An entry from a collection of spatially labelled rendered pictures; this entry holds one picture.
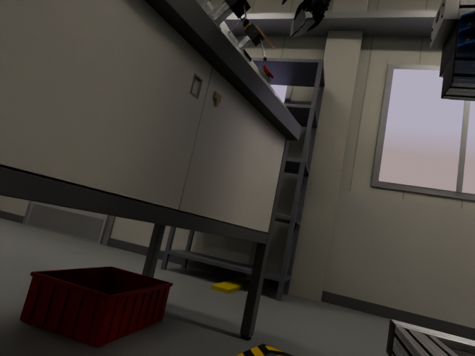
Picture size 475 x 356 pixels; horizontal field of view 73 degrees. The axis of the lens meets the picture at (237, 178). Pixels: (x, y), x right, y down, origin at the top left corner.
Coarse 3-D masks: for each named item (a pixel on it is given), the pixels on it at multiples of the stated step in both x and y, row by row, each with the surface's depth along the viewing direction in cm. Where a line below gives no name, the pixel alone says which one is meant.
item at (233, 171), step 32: (224, 96) 93; (224, 128) 94; (256, 128) 111; (192, 160) 83; (224, 160) 96; (256, 160) 113; (192, 192) 85; (224, 192) 97; (256, 192) 115; (256, 224) 117
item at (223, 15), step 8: (224, 0) 89; (232, 0) 85; (240, 0) 84; (224, 8) 88; (232, 8) 85; (240, 8) 86; (248, 8) 87; (216, 16) 88; (224, 16) 88; (240, 16) 88; (216, 24) 89
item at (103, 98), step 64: (0, 0) 45; (64, 0) 52; (128, 0) 62; (0, 64) 46; (64, 64) 53; (128, 64) 64; (192, 64) 80; (0, 128) 46; (64, 128) 54; (128, 128) 65; (192, 128) 82; (128, 192) 67
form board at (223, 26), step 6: (198, 0) 89; (204, 0) 130; (204, 6) 96; (210, 6) 138; (210, 12) 104; (216, 12) 165; (222, 24) 126; (222, 30) 94; (228, 30) 141; (228, 36) 105; (234, 36) 159; (234, 42) 111; (246, 60) 103; (252, 66) 113; (258, 72) 124; (264, 78) 139; (276, 96) 126; (282, 102) 134
